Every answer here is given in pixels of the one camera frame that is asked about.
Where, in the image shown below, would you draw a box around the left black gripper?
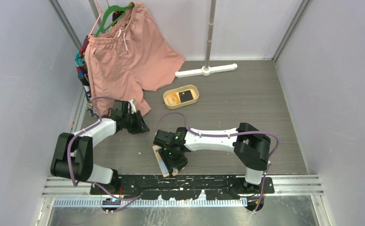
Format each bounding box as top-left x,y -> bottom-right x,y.
122,110 -> 149,135

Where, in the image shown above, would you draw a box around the beige leather card holder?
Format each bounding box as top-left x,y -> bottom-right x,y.
152,145 -> 179,178

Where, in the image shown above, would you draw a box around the gold credit card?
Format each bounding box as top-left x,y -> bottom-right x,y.
166,93 -> 181,106

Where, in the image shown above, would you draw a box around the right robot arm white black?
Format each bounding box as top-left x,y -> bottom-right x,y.
152,123 -> 271,194

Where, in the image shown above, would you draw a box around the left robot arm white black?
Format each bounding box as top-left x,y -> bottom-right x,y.
50,99 -> 150,194

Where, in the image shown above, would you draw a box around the black card in tray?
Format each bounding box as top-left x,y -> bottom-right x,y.
178,90 -> 194,103

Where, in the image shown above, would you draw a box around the beige oval tray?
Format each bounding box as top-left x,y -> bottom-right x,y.
163,85 -> 199,110

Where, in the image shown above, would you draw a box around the pink shorts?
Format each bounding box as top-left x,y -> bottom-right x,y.
85,2 -> 185,115

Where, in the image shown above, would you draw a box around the white rack stand base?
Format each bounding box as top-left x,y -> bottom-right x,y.
175,64 -> 238,78

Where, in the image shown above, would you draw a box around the colourful patterned garment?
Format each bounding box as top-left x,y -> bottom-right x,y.
74,36 -> 95,116

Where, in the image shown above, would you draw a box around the green clothes hanger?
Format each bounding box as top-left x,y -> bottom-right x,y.
94,3 -> 135,37

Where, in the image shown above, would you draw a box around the pink clothes hanger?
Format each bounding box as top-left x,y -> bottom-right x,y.
88,0 -> 105,35

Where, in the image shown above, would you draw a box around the grey metal rack pole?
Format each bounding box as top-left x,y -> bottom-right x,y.
203,0 -> 216,71

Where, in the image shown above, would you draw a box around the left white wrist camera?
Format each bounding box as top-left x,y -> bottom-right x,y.
128,99 -> 137,114

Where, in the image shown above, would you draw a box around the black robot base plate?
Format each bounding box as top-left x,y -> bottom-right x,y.
107,175 -> 260,201

